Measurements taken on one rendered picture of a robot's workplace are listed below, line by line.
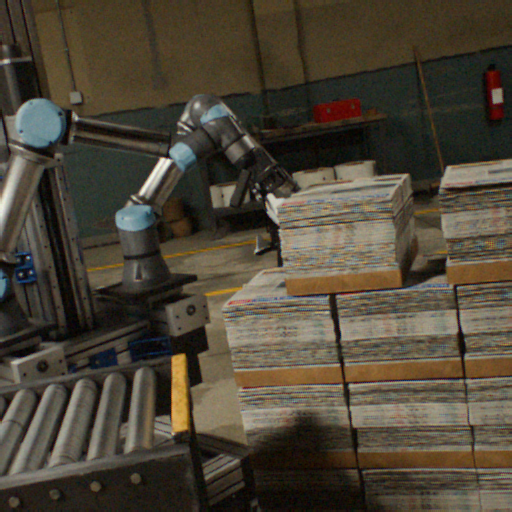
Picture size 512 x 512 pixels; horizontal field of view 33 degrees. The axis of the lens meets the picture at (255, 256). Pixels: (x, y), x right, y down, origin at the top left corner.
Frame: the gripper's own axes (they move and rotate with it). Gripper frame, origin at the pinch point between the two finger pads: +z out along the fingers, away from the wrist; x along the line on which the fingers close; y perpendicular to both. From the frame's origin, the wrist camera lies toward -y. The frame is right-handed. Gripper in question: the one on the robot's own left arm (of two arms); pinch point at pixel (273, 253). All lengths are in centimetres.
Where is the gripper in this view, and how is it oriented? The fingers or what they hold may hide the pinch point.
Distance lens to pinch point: 257.6
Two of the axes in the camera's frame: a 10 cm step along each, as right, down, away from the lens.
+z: -2.5, 2.3, -9.4
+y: -1.6, -9.7, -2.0
